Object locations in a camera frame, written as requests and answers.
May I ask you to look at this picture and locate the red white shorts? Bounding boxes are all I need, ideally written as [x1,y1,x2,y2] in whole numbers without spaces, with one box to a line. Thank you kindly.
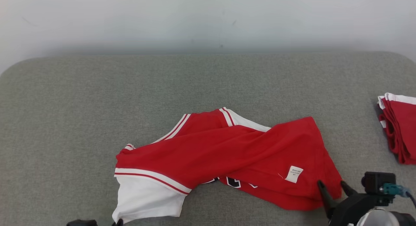
[377,93,416,165]

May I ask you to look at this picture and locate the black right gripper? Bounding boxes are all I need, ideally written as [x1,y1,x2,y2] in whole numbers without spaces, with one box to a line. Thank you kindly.
[317,180,390,226]

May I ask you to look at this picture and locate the red white basketball jersey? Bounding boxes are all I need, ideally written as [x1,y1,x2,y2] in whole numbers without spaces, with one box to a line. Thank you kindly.
[112,107,344,224]

